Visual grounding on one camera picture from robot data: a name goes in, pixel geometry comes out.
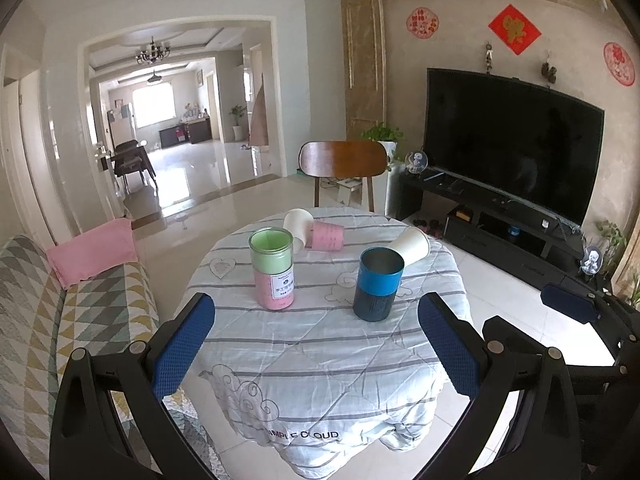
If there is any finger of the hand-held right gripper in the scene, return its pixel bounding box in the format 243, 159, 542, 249
541, 283, 640, 386

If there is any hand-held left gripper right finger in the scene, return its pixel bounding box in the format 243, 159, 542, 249
417, 291, 582, 480

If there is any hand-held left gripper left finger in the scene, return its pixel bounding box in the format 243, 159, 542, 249
49, 291, 221, 480

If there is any white paper cup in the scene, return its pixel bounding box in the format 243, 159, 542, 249
387, 226, 432, 267
283, 208, 315, 254

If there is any pink paper cup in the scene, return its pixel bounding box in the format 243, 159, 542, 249
305, 221, 345, 252

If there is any round figurine ornament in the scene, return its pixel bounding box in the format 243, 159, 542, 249
580, 245, 604, 276

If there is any leafy potted plant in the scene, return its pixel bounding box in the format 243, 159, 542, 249
595, 220, 627, 281

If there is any blue and dark canister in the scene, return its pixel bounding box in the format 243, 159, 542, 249
352, 246, 405, 321

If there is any black television stand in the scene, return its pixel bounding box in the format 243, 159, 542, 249
387, 169, 616, 297

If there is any green and pink canister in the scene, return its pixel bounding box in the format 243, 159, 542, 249
248, 227, 296, 311

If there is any striped quilted table cover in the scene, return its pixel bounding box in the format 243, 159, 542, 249
182, 206, 473, 480

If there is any pink pillow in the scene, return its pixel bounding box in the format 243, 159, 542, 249
46, 218, 139, 290

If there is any triangle patterned sofa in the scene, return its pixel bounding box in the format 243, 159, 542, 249
0, 234, 217, 480

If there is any black flat television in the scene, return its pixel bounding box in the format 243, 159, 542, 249
424, 67, 605, 227

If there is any white standing appliance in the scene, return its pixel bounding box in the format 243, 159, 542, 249
385, 157, 406, 217

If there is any small white stool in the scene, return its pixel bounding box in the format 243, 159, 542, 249
334, 177, 362, 206

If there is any crystal ball ornament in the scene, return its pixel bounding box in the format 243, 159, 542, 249
405, 151, 429, 177

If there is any dark dining chair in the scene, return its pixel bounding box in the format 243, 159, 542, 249
113, 140, 157, 192

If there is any dark wooden cabinet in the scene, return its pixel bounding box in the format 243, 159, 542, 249
159, 119, 214, 149

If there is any brown wooden chair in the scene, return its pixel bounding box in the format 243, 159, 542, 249
299, 140, 391, 213

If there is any green potted plant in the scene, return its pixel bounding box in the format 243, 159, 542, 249
361, 122, 405, 161

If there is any white refrigerator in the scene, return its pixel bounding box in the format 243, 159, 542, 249
109, 102, 137, 147

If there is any tall potted plant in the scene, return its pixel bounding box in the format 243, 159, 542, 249
229, 105, 249, 142

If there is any black chandelier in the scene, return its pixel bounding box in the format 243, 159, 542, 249
135, 36, 171, 66

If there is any round red wall decoration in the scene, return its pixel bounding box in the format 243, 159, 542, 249
406, 7, 441, 40
603, 42, 636, 87

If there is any red diamond wall decoration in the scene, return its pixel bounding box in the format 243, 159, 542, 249
488, 4, 543, 56

